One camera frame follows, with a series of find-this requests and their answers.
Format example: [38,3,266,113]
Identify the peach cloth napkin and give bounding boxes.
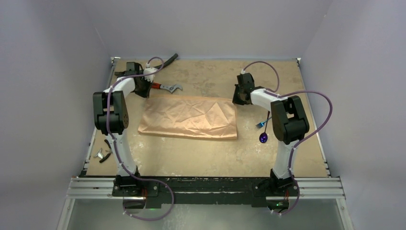
[138,94,237,140]

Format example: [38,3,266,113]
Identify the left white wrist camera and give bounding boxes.
[143,67,158,82]

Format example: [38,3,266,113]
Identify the aluminium frame rail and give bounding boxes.
[67,59,345,215]

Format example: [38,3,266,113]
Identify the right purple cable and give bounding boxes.
[241,61,334,216]

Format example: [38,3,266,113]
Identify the black handled pliers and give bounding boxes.
[93,139,112,163]

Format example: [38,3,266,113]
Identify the black foam hose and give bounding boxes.
[161,53,179,67]

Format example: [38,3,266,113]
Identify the red handled adjustable wrench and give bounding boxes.
[151,82,183,93]

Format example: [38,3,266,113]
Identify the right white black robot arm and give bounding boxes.
[232,73,310,195]

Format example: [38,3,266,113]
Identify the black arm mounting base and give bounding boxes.
[112,176,299,210]

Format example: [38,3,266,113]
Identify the purple metallic spoon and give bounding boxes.
[259,112,270,143]

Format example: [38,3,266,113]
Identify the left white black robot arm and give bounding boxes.
[93,62,152,196]

